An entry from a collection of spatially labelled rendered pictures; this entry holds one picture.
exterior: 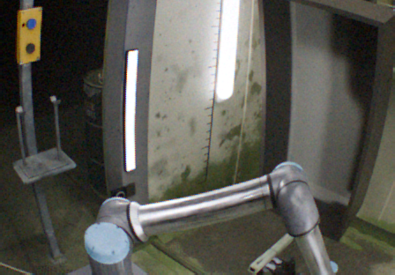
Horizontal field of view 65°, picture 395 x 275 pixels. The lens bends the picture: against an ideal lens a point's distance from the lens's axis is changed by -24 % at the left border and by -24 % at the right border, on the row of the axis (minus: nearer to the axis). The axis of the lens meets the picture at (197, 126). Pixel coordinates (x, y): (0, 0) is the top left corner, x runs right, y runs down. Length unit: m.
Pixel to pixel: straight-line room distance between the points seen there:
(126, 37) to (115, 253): 1.03
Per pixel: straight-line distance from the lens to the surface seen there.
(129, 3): 1.75
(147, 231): 1.27
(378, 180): 2.81
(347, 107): 1.95
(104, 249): 1.13
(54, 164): 1.79
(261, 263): 1.64
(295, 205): 1.11
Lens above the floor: 1.68
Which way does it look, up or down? 24 degrees down
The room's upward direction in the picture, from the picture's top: 5 degrees clockwise
